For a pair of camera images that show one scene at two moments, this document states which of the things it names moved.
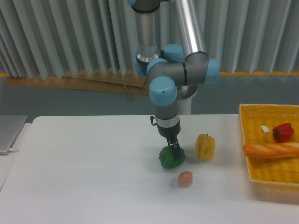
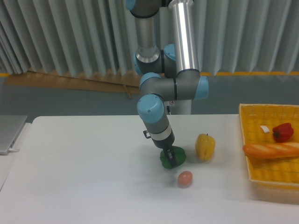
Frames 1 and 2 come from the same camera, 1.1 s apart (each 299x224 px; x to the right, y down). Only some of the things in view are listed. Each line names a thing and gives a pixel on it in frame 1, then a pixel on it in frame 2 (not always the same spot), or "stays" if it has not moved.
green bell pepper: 167,159 stays
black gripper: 170,132 -> 166,144
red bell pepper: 282,132 stays
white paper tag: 265,129 stays
